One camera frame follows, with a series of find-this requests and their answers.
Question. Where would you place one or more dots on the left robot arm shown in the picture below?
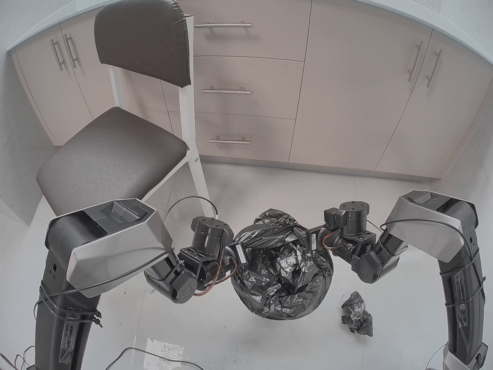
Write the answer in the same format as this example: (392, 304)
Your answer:
(115, 245)

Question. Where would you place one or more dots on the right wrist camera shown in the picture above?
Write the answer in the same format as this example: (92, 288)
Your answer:
(331, 218)

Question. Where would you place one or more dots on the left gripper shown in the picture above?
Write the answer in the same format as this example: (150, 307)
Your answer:
(239, 256)

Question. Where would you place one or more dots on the black plastic bag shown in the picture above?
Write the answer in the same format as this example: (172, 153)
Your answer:
(281, 279)

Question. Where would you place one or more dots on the black plastic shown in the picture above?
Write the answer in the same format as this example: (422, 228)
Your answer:
(356, 314)

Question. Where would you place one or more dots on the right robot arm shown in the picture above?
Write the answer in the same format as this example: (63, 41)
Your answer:
(423, 222)

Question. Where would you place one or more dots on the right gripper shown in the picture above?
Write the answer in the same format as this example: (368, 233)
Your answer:
(317, 239)

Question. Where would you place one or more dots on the grey white-framed chair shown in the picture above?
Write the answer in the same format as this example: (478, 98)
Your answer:
(115, 156)

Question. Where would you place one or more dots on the beige cabinet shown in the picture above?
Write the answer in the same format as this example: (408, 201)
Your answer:
(346, 91)

